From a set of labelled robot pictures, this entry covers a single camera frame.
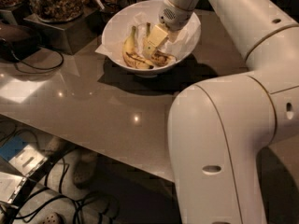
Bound beige clog shoe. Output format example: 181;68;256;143
44;137;67;157
72;151;97;189

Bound silver metal box on floor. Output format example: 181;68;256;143
9;145;48;177

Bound glass jar of nuts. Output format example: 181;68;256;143
29;0;83;23

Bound black floor cables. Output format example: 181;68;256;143
0;119;121;224

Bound white paper liner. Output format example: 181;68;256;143
96;8;201;65

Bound white ceramic bowl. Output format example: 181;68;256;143
96;0;201;77

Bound white clog shoe bottom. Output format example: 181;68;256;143
38;212;64;224

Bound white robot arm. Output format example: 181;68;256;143
159;0;299;224

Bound dark round appliance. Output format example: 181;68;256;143
0;22;40;62

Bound dark metal stand box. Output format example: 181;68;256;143
24;7;103;55

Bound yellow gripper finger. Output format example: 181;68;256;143
143;23;168;59
168;31;179;43

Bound blue box on floor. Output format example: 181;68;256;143
0;136;27;161

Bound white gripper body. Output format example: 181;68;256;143
158;0;192;31

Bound spotted yellow banana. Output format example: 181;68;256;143
122;26;153;69
142;21;178;68

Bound black power cable on table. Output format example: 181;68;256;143
0;37;65;72

